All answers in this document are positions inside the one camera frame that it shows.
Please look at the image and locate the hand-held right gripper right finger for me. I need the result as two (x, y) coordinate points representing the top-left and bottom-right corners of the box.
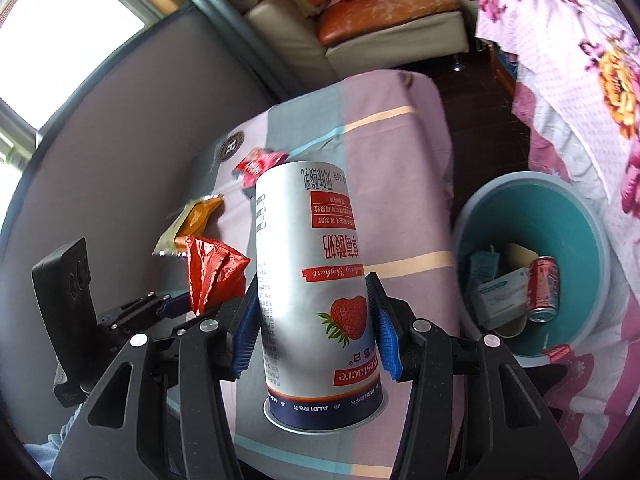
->
(366, 271), (581, 480)

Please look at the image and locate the pink floral blanket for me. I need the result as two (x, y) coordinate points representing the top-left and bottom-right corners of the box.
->
(474, 0), (640, 466)

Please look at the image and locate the blue red box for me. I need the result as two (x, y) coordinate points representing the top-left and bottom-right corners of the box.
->
(487, 42), (521, 96)

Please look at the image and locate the grey blue curtain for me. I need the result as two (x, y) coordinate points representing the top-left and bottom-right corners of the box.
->
(165, 0), (341, 103)

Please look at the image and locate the yellow orange snack packet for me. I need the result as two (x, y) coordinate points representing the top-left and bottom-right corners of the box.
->
(152, 195), (223, 258)

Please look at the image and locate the pink wafer wrapper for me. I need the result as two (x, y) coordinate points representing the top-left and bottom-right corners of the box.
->
(235, 148), (287, 189)

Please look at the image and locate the blue teal trash bin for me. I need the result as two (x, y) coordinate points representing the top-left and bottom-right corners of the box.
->
(451, 171), (613, 367)

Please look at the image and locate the pale yellow wrapper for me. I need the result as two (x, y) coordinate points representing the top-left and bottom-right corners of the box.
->
(502, 242), (538, 272)

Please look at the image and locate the red cola can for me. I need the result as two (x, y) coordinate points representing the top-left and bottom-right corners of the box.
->
(527, 256), (560, 323)

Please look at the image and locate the white medicine box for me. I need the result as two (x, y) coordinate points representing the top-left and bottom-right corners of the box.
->
(472, 267), (531, 331)

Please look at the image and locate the window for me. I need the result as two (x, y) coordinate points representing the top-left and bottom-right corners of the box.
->
(0, 0), (156, 166)

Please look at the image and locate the orange seat cushion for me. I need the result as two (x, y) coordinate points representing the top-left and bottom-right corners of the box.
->
(317, 0), (462, 47)

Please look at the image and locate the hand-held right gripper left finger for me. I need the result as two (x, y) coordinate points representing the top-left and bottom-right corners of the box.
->
(52, 272), (261, 480)

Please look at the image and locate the white strawberry yogurt cup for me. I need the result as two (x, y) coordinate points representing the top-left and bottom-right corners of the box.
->
(255, 160), (390, 433)

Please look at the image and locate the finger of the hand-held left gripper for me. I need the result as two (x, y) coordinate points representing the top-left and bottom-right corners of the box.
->
(147, 291), (196, 317)

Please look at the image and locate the light blue drink carton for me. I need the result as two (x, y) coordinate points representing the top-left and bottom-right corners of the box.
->
(469, 250), (501, 303)

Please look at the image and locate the red wrapper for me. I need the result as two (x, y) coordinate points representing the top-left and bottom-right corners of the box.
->
(177, 235), (252, 317)

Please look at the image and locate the cream leather sofa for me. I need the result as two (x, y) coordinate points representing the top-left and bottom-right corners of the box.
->
(222, 0), (469, 83)

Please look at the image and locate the grey partition board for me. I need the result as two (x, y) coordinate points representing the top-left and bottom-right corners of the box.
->
(0, 5), (281, 411)

